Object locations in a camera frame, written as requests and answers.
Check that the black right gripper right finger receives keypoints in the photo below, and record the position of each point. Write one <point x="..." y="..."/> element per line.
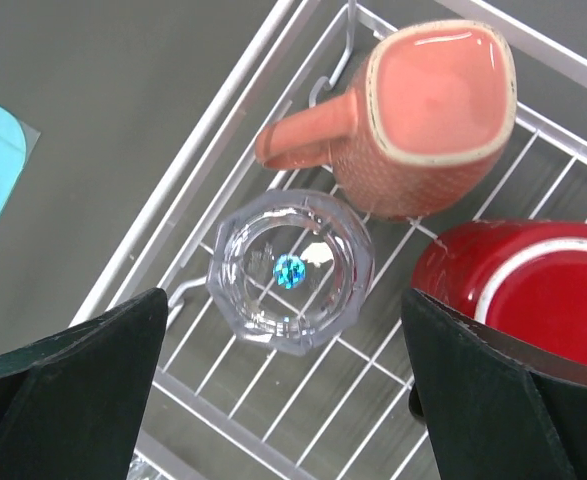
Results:
<point x="495" y="407"/>

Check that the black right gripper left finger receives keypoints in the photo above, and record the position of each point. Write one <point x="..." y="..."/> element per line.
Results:
<point x="71" y="404"/>

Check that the red ceramic mug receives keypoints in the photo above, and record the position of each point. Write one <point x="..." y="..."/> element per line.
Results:
<point x="525" y="280"/>

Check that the white wire dish rack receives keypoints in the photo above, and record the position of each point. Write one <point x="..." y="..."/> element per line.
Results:
<point x="222" y="408"/>

